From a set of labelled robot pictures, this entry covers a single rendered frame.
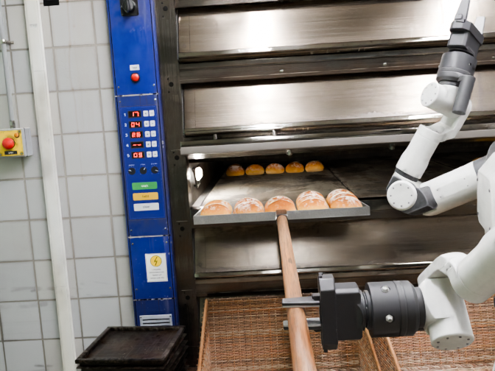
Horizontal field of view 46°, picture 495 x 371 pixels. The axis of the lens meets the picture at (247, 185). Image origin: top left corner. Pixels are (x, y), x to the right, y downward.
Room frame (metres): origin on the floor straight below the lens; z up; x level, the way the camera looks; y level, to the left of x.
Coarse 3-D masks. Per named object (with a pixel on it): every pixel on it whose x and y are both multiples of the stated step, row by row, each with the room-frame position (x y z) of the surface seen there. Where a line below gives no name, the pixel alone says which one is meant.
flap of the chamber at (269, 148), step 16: (240, 144) 1.95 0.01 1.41; (256, 144) 1.95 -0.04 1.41; (272, 144) 1.94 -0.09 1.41; (288, 144) 1.94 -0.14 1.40; (304, 144) 1.94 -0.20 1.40; (320, 144) 1.94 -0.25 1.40; (336, 144) 1.93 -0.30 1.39; (352, 144) 1.93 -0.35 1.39; (368, 144) 1.95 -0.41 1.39; (384, 144) 1.98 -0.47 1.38; (400, 144) 2.02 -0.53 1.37
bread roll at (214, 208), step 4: (212, 204) 1.84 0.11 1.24; (216, 204) 1.84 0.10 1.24; (220, 204) 1.84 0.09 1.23; (204, 208) 1.84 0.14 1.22; (208, 208) 1.83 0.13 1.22; (212, 208) 1.83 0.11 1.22; (216, 208) 1.83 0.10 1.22; (220, 208) 1.83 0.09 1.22; (224, 208) 1.83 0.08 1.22; (228, 208) 1.85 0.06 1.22; (204, 212) 1.83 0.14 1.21; (208, 212) 1.83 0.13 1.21; (212, 212) 1.82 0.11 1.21; (216, 212) 1.82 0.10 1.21; (220, 212) 1.82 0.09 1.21; (224, 212) 1.83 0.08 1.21; (228, 212) 1.84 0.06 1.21
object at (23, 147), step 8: (16, 128) 2.06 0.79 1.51; (24, 128) 2.08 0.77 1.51; (0, 136) 2.06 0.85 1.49; (8, 136) 2.06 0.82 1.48; (24, 136) 2.07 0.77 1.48; (0, 144) 2.06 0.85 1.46; (16, 144) 2.06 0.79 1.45; (24, 144) 2.06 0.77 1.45; (0, 152) 2.06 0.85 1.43; (8, 152) 2.06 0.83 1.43; (16, 152) 2.06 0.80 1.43; (24, 152) 2.06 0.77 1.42; (32, 152) 2.12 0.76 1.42
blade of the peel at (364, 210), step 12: (264, 204) 2.10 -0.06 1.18; (204, 216) 1.81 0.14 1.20; (216, 216) 1.81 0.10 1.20; (228, 216) 1.81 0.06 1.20; (240, 216) 1.81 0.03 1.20; (252, 216) 1.81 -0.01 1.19; (264, 216) 1.80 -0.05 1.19; (288, 216) 1.80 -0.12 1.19; (300, 216) 1.80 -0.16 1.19; (312, 216) 1.80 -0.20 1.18; (324, 216) 1.80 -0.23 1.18; (336, 216) 1.80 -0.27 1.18
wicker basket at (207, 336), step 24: (216, 312) 2.05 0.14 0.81; (240, 312) 2.05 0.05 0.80; (264, 312) 2.04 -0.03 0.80; (312, 312) 2.04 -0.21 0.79; (264, 336) 2.02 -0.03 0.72; (312, 336) 2.01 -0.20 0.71; (216, 360) 2.00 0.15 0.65; (240, 360) 2.00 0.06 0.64; (264, 360) 2.00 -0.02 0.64; (288, 360) 2.00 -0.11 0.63; (336, 360) 1.99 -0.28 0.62; (360, 360) 1.97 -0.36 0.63
